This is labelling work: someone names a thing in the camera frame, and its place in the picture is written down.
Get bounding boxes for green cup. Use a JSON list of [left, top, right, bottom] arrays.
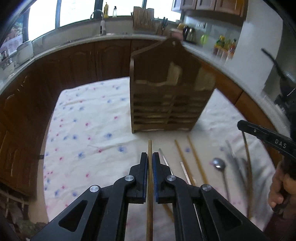
[[200, 34, 208, 45]]

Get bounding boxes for seasoning bottle group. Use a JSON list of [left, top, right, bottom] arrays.
[[212, 35, 237, 64]]

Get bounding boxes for dark wooden chopstick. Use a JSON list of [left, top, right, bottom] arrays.
[[241, 131, 253, 220]]

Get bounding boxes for right hand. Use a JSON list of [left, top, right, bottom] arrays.
[[267, 159, 296, 219]]

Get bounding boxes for wooden cabinets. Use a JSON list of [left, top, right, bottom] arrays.
[[171, 0, 247, 16], [1, 39, 276, 197]]

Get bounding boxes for small white electric pot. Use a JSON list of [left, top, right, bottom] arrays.
[[0, 50, 15, 80]]

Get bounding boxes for knife block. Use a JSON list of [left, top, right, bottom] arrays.
[[156, 17, 168, 36]]

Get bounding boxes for yellow dish soap bottle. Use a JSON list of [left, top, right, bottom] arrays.
[[103, 3, 109, 18]]

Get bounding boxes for pink container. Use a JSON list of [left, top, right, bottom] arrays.
[[170, 29, 184, 41]]

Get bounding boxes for white rice cooker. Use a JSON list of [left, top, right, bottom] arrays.
[[16, 41, 34, 65]]

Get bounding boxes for lower wooden cabinets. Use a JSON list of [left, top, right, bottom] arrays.
[[1, 39, 276, 197]]

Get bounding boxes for wooden cutting board rack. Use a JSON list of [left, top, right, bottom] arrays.
[[132, 6, 154, 31]]

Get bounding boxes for steel spoon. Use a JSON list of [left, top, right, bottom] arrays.
[[212, 158, 230, 201]]

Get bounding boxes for fruit poster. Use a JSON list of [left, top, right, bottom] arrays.
[[1, 15, 23, 53]]

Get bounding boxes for chrome sink faucet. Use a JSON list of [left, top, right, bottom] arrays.
[[90, 9, 106, 35]]

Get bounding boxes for clear soap bottle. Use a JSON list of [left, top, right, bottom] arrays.
[[112, 6, 117, 18]]

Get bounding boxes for brown wooden utensil holder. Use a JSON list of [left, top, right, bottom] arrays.
[[129, 38, 218, 133]]

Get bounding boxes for white floral tablecloth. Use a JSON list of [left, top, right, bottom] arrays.
[[43, 78, 275, 230]]

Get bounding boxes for upper wooden cabinets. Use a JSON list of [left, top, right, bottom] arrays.
[[171, 0, 247, 16]]

